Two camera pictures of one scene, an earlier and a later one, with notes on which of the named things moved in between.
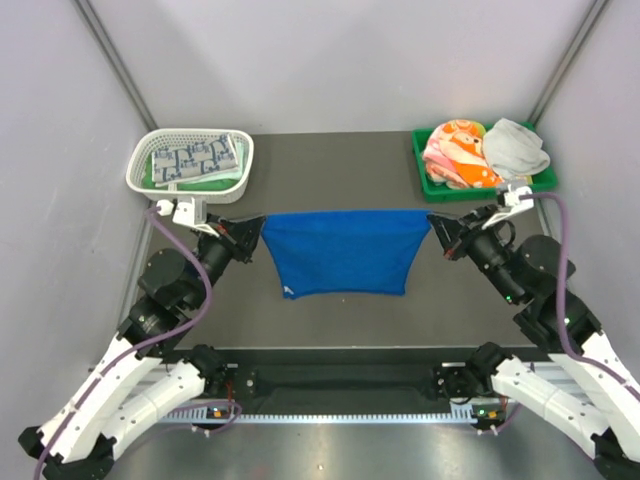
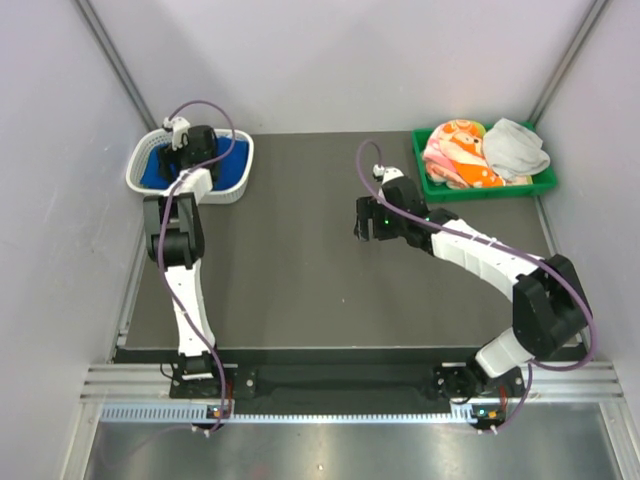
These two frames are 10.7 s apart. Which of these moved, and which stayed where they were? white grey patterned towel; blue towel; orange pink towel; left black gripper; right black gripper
Moved: blue towel; right black gripper; left black gripper
Stayed: orange pink towel; white grey patterned towel
